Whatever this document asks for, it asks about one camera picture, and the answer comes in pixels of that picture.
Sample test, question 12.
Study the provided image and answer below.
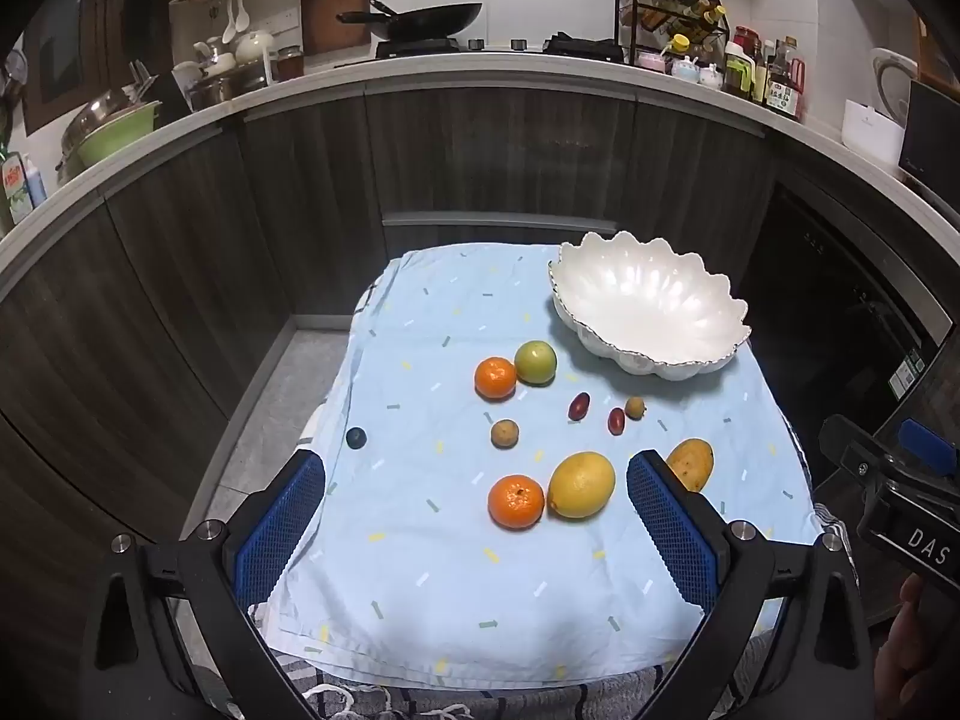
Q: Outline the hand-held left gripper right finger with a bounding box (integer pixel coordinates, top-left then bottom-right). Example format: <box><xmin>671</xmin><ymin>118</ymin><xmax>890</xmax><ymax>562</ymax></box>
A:
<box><xmin>626</xmin><ymin>448</ymin><xmax>875</xmax><ymax>720</ymax></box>

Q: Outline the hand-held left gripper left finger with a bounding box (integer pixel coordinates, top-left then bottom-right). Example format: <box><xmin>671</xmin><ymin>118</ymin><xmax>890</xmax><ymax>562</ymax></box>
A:
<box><xmin>79</xmin><ymin>448</ymin><xmax>327</xmax><ymax>720</ymax></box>

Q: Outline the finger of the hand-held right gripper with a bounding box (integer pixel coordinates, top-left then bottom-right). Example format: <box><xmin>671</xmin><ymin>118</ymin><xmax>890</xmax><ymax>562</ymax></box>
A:
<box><xmin>898</xmin><ymin>418</ymin><xmax>960</xmax><ymax>479</ymax></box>
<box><xmin>819</xmin><ymin>414</ymin><xmax>897</xmax><ymax>485</ymax></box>

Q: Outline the brown russet pear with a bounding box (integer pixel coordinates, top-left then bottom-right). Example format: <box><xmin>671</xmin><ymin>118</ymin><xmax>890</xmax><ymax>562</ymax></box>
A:
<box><xmin>666</xmin><ymin>438</ymin><xmax>715</xmax><ymax>494</ymax></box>

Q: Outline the yellow lemon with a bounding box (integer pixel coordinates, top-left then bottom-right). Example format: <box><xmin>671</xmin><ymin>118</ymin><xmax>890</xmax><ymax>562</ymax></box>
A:
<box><xmin>547</xmin><ymin>451</ymin><xmax>617</xmax><ymax>520</ymax></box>

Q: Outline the mandarin orange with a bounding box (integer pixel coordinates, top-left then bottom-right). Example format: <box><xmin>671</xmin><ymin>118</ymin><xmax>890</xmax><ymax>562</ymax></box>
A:
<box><xmin>487</xmin><ymin>474</ymin><xmax>546</xmax><ymax>531</ymax></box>
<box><xmin>474</xmin><ymin>356</ymin><xmax>519</xmax><ymax>401</ymax></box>

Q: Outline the green apple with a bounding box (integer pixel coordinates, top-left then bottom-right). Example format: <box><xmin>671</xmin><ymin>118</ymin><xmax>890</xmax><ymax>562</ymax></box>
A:
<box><xmin>514</xmin><ymin>340</ymin><xmax>558</xmax><ymax>387</ymax></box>

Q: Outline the white scalloped ceramic bowl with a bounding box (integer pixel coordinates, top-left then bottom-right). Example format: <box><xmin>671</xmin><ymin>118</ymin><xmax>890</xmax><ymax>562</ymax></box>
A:
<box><xmin>548</xmin><ymin>231</ymin><xmax>752</xmax><ymax>380</ymax></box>

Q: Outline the person's right hand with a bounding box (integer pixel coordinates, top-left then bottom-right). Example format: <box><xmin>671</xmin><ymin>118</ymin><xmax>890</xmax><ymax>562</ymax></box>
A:
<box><xmin>876</xmin><ymin>574</ymin><xmax>960</xmax><ymax>720</ymax></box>

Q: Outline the black built-in dishwasher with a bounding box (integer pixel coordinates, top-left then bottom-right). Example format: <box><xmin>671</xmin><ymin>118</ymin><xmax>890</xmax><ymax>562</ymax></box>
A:
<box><xmin>739</xmin><ymin>184</ymin><xmax>946</xmax><ymax>623</ymax></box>

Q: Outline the light blue patterned tablecloth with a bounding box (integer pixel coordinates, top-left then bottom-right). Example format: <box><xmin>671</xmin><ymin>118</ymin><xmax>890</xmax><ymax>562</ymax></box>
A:
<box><xmin>268</xmin><ymin>242</ymin><xmax>824</xmax><ymax>691</ymax></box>

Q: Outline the grey striped blanket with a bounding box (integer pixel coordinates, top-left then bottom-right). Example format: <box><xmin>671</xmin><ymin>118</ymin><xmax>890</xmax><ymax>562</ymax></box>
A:
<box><xmin>255</xmin><ymin>405</ymin><xmax>852</xmax><ymax>720</ymax></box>

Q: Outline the black microwave oven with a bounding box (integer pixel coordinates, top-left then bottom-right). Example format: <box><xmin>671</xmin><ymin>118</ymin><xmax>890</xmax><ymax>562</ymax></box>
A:
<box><xmin>898</xmin><ymin>79</ymin><xmax>960</xmax><ymax>192</ymax></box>

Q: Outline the white rice cooker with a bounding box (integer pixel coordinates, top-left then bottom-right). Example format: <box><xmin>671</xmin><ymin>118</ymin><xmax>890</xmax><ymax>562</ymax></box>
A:
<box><xmin>870</xmin><ymin>47</ymin><xmax>920</xmax><ymax>121</ymax></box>

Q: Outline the green basin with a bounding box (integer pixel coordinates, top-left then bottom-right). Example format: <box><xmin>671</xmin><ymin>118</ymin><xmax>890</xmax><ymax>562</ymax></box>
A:
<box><xmin>75</xmin><ymin>101</ymin><xmax>162</xmax><ymax>166</ymax></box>

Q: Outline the blue white bottle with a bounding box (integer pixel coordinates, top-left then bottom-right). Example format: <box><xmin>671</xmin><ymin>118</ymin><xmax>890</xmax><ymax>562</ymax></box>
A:
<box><xmin>21</xmin><ymin>154</ymin><xmax>48</xmax><ymax>207</ymax></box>

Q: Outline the green dish soap bottle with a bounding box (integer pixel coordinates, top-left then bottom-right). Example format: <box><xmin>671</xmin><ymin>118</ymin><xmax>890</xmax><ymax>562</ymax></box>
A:
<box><xmin>0</xmin><ymin>150</ymin><xmax>35</xmax><ymax>233</ymax></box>

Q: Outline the steel pot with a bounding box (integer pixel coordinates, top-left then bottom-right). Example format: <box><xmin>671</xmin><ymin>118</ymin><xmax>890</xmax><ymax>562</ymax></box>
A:
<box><xmin>187</xmin><ymin>64</ymin><xmax>271</xmax><ymax>110</ymax></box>

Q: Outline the steel pan lid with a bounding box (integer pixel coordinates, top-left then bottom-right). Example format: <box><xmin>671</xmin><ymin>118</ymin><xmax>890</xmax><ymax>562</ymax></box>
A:
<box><xmin>56</xmin><ymin>86</ymin><xmax>143</xmax><ymax>166</ymax></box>

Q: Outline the white kitchen countertop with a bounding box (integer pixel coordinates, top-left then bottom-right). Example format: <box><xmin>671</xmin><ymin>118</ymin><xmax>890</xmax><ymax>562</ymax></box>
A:
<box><xmin>0</xmin><ymin>52</ymin><xmax>960</xmax><ymax>301</ymax></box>

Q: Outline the black gas stove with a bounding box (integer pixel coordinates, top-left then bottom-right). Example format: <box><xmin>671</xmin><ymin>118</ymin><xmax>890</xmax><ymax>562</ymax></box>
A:
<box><xmin>375</xmin><ymin>34</ymin><xmax>625</xmax><ymax>65</ymax></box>

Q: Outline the white teapot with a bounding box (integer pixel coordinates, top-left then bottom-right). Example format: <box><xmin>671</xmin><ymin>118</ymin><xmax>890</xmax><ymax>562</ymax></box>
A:
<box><xmin>236</xmin><ymin>30</ymin><xmax>276</xmax><ymax>65</ymax></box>

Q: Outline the black wok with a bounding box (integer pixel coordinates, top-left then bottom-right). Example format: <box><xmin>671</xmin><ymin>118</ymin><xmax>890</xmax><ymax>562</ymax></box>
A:
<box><xmin>337</xmin><ymin>1</ymin><xmax>483</xmax><ymax>42</ymax></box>

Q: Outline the dark wooden door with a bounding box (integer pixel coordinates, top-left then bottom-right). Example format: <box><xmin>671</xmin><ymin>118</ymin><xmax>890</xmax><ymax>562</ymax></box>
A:
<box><xmin>22</xmin><ymin>0</ymin><xmax>173</xmax><ymax>136</ymax></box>

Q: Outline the oil bottle green handle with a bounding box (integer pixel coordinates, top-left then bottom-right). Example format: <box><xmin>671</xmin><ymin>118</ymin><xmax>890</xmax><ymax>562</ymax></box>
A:
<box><xmin>724</xmin><ymin>41</ymin><xmax>753</xmax><ymax>98</ymax></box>

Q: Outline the black wire spice rack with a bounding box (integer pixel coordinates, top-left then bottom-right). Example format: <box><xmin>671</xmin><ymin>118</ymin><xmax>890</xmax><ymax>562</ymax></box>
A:
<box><xmin>615</xmin><ymin>0</ymin><xmax>730</xmax><ymax>68</ymax></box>

